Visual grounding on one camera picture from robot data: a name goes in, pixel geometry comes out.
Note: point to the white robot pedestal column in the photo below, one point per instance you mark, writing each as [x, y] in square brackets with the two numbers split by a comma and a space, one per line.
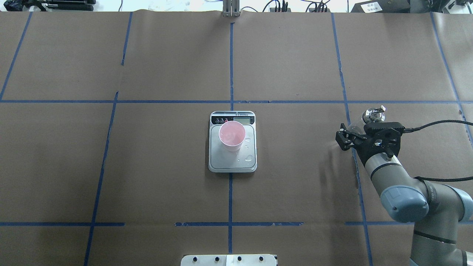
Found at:
[230, 260]

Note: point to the pink plastic cup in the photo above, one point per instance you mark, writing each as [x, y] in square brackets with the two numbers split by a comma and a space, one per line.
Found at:
[232, 134]

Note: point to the aluminium frame post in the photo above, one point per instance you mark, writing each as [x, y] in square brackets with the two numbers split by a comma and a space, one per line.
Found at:
[231, 8]

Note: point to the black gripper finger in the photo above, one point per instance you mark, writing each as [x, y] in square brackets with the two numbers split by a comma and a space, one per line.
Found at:
[350, 137]

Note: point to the black box with label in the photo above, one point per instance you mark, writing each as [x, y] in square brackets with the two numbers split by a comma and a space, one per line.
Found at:
[382, 6]

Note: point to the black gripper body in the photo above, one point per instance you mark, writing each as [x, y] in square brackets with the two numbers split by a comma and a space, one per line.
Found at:
[345, 140]

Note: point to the clear glass sauce bottle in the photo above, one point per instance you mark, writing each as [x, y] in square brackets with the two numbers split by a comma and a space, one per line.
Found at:
[371, 115]

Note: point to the grey digital kitchen scale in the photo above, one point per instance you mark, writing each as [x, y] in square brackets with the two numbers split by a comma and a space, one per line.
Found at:
[232, 158]

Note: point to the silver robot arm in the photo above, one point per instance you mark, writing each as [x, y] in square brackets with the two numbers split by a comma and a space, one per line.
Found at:
[435, 208]

